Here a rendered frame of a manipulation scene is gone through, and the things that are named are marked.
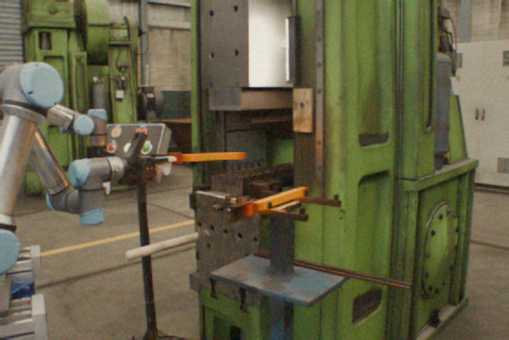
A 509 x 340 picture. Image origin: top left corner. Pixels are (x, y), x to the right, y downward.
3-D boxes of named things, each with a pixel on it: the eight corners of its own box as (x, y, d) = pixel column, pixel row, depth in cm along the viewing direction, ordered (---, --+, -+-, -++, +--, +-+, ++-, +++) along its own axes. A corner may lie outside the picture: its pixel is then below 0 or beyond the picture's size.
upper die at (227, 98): (241, 110, 185) (241, 86, 184) (208, 110, 199) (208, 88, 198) (304, 107, 216) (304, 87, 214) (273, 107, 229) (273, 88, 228)
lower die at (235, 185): (242, 196, 191) (242, 175, 190) (211, 190, 204) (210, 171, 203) (304, 182, 221) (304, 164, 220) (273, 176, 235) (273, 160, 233)
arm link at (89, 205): (86, 217, 140) (84, 183, 138) (111, 222, 134) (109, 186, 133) (66, 222, 133) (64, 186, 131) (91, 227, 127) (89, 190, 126)
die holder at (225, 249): (259, 310, 184) (257, 204, 177) (199, 285, 209) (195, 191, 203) (336, 271, 224) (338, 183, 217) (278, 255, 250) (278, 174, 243)
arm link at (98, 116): (84, 109, 187) (104, 108, 192) (85, 135, 189) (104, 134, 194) (88, 110, 181) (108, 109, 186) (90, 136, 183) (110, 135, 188)
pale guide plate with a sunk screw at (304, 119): (310, 132, 178) (310, 88, 175) (293, 131, 184) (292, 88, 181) (314, 132, 179) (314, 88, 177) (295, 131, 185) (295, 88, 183)
